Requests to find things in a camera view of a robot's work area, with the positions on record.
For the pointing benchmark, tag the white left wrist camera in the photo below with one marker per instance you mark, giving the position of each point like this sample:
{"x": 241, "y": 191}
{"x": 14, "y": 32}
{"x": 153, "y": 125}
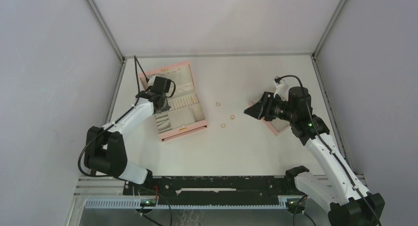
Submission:
{"x": 150, "y": 83}

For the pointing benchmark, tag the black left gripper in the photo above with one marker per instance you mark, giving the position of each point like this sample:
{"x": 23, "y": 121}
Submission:
{"x": 166, "y": 107}

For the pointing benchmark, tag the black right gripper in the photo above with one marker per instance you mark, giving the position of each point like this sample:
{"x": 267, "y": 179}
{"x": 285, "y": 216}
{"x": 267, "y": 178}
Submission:
{"x": 256, "y": 110}

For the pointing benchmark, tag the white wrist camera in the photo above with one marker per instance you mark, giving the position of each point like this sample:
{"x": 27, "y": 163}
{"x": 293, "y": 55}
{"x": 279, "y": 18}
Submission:
{"x": 281, "y": 88}
{"x": 150, "y": 83}

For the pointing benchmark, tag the pink jewelry drawer tray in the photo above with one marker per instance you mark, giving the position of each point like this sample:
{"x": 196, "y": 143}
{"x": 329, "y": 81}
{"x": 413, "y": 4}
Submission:
{"x": 276, "y": 126}

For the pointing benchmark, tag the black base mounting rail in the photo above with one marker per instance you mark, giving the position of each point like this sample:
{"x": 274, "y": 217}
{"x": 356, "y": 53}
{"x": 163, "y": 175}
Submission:
{"x": 218, "y": 191}

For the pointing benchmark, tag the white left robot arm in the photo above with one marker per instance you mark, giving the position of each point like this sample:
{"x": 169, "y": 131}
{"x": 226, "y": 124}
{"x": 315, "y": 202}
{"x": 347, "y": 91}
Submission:
{"x": 105, "y": 149}

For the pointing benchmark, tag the pink jewelry box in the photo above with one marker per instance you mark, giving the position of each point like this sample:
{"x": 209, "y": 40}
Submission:
{"x": 186, "y": 114}

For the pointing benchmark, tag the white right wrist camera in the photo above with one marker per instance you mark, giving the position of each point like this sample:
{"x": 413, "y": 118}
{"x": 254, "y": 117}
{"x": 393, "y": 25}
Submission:
{"x": 281, "y": 88}

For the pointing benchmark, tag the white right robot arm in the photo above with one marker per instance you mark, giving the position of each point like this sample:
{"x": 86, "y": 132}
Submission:
{"x": 348, "y": 202}

